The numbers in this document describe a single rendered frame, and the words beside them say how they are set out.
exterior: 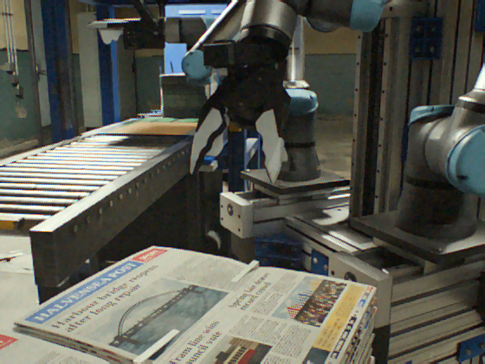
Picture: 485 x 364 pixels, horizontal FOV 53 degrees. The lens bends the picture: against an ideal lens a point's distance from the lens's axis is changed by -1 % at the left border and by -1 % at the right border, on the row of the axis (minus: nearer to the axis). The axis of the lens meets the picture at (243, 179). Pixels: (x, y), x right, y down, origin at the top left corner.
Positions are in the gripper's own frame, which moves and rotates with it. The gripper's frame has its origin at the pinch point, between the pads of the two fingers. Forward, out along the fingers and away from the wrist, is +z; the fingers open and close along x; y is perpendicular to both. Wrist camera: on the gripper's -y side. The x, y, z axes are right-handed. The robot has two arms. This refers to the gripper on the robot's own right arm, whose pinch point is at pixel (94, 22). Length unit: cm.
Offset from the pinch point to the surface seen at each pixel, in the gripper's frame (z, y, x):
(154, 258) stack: -27, 30, -80
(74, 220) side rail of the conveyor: -5, 38, -50
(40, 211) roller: 5, 38, -44
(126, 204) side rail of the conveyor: -10, 47, -22
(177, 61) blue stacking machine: 12, 52, 315
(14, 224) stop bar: 4, 35, -59
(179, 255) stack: -31, 30, -79
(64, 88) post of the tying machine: 41, 35, 88
